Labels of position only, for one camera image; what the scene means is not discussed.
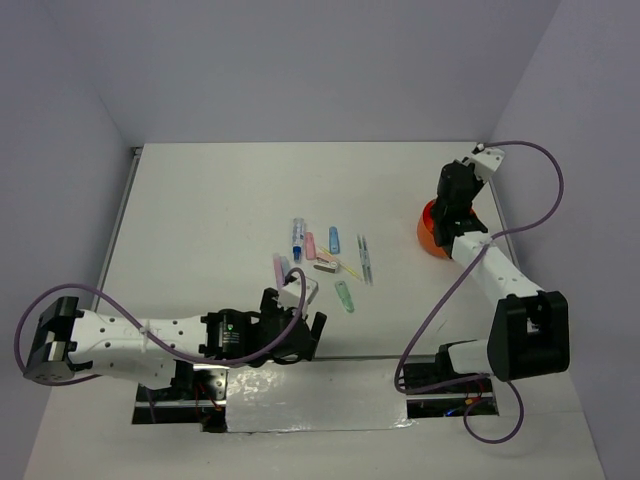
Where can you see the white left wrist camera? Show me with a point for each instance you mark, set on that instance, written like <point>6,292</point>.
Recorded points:
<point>289,295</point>

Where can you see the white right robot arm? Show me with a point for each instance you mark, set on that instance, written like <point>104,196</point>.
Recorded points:
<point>529,334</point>

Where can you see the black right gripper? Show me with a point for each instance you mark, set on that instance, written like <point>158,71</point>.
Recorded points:
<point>479,182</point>

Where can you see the light blue highlighter marker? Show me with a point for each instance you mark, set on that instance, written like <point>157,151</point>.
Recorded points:
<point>285,268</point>

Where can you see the yellow gel pen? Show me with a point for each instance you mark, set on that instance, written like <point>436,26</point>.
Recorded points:
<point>341,263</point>

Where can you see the blue correction tape dispenser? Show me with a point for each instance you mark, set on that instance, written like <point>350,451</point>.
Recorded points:
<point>334,242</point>

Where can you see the orange round pen holder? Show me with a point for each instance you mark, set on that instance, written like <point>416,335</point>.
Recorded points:
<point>425,233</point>

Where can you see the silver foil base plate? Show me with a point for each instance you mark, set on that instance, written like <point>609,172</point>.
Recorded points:
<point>319,396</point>

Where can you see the pink correction tape dispenser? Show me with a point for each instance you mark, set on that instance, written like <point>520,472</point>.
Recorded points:
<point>310,248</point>

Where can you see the clear blue gel pen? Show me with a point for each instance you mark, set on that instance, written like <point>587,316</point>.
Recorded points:
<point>362,259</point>

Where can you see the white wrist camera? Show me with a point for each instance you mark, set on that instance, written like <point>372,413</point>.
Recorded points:
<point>486,160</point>
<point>289,295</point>

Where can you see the pink highlighter marker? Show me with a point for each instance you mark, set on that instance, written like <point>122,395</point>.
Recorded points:
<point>278,271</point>

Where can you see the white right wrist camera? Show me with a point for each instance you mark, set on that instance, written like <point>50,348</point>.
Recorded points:
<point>486,160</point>

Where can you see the green correction tape dispenser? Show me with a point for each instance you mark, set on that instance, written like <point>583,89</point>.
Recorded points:
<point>344,295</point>

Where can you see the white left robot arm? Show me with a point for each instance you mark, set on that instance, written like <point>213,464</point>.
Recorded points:
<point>71,344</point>

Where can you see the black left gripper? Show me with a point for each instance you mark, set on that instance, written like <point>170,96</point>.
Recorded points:
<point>269,306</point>

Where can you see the clear blue spray bottle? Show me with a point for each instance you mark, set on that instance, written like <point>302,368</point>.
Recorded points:
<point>298,239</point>

